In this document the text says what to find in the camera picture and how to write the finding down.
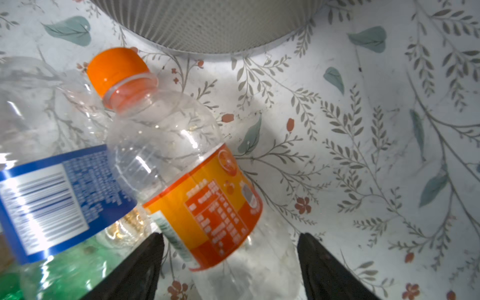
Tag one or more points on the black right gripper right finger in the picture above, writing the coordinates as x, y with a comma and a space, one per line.
324, 277

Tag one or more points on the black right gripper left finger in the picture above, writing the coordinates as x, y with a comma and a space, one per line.
136, 278

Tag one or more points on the clear bottle blue white label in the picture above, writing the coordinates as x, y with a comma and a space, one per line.
57, 188

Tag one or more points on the orange cap orange label bottle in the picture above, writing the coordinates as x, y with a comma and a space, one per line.
166, 150

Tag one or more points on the silver mesh waste bin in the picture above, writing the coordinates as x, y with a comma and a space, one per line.
211, 27

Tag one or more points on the upright green soda bottle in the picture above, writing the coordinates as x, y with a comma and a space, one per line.
75, 272

